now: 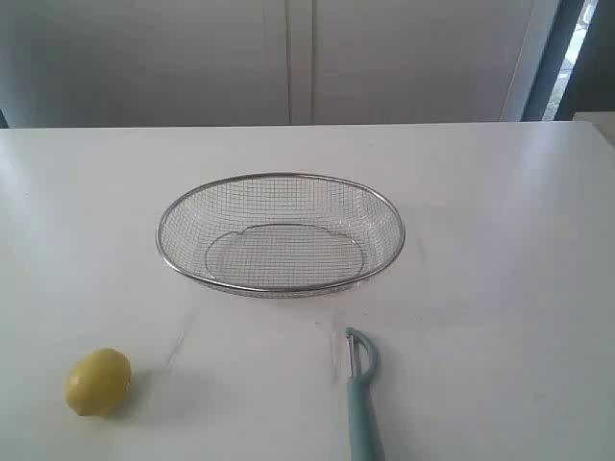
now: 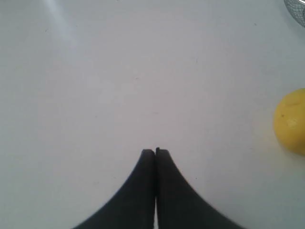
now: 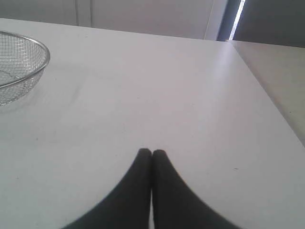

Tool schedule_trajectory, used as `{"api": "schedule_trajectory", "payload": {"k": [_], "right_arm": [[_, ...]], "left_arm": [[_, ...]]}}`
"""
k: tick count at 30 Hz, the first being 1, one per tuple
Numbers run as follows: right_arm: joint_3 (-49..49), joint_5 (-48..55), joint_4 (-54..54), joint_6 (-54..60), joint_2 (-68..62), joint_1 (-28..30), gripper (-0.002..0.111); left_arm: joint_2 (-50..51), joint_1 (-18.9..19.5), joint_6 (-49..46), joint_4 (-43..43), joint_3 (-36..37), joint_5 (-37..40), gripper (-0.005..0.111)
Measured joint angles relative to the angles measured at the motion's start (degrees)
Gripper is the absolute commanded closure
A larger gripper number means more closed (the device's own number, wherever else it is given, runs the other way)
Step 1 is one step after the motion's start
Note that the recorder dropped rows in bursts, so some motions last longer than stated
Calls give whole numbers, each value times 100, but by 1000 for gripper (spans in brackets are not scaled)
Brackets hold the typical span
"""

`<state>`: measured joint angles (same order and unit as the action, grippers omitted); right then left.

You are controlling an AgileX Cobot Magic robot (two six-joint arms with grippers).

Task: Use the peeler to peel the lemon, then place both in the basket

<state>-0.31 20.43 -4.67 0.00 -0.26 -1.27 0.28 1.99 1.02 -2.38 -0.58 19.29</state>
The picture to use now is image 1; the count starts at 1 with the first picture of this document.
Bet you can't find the teal handled peeler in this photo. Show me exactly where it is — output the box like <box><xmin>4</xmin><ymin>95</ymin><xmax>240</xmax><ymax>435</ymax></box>
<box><xmin>345</xmin><ymin>327</ymin><xmax>382</xmax><ymax>461</ymax></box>

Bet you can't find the yellow lemon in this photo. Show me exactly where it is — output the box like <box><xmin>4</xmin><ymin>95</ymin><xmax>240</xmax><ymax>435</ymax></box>
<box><xmin>65</xmin><ymin>349</ymin><xmax>132</xmax><ymax>417</ymax></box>

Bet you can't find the oval wire mesh basket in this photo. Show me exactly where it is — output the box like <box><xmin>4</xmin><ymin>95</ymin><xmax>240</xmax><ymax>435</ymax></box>
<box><xmin>156</xmin><ymin>172</ymin><xmax>406</xmax><ymax>298</ymax></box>

